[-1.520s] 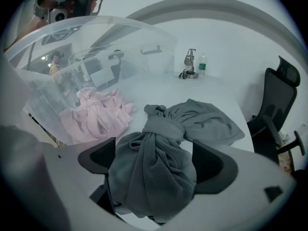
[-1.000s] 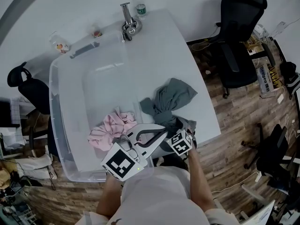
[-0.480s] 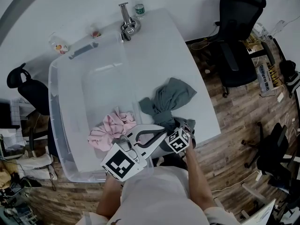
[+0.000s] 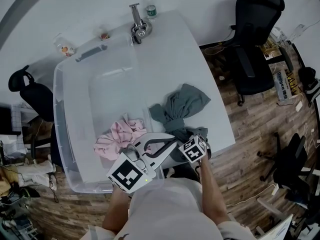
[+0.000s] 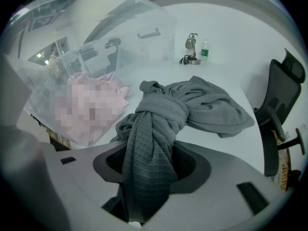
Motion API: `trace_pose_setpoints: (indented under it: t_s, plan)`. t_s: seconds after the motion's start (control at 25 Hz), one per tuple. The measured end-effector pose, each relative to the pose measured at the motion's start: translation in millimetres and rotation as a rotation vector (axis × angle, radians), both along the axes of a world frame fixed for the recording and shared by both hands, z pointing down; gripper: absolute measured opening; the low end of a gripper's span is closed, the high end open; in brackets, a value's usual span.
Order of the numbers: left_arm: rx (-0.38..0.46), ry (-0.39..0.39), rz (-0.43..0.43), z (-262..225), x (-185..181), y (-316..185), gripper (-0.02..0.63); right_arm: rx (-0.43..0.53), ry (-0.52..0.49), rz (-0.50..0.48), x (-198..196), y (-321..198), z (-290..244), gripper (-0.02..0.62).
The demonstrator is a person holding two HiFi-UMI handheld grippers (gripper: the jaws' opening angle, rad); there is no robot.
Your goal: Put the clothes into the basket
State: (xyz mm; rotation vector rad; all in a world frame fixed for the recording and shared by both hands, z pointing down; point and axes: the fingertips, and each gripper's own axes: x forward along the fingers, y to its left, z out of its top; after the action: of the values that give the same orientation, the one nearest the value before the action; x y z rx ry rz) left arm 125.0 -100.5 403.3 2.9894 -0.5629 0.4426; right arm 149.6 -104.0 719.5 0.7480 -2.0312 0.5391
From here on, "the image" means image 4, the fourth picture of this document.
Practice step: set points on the person's right forearm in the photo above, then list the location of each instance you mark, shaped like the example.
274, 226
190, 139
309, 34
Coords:
212, 196

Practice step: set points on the person's left forearm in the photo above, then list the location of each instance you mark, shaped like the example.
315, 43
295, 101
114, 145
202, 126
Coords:
117, 214

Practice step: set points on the person's dark trousers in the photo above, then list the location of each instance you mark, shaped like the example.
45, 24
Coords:
182, 170

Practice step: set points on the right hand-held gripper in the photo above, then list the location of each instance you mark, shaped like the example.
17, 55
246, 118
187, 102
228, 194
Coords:
193, 150

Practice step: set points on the pink garment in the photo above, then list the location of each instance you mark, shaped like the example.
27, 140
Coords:
117, 136

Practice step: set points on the white power adapter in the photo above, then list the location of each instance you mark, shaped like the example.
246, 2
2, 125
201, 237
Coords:
298, 106

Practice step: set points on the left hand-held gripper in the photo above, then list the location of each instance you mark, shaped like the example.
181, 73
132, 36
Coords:
127, 176

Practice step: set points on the green label water bottle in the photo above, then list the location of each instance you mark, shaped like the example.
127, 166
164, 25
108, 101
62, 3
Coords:
150, 9

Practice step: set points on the clear plastic storage bin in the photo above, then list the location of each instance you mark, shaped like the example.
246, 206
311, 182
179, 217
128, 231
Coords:
82, 104

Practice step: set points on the grey-green garment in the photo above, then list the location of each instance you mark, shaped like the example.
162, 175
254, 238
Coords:
182, 104

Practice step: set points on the orange label clear bottle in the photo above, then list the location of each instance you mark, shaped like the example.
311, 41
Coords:
63, 46

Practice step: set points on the black office chair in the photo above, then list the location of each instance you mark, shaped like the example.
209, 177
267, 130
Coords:
287, 164
255, 46
32, 94

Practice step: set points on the black computer case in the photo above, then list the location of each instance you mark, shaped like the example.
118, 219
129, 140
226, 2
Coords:
5, 119

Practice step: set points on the printed cardboard box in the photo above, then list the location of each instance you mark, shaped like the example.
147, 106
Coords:
283, 86

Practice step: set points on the person's white shirt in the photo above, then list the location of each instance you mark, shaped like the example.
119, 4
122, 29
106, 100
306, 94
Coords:
167, 209

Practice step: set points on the black backpack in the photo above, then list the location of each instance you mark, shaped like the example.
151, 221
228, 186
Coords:
312, 84

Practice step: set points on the small clear jar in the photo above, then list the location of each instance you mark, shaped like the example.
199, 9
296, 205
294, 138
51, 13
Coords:
103, 34

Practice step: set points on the silver metal stand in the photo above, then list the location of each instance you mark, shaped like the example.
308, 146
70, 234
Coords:
138, 24

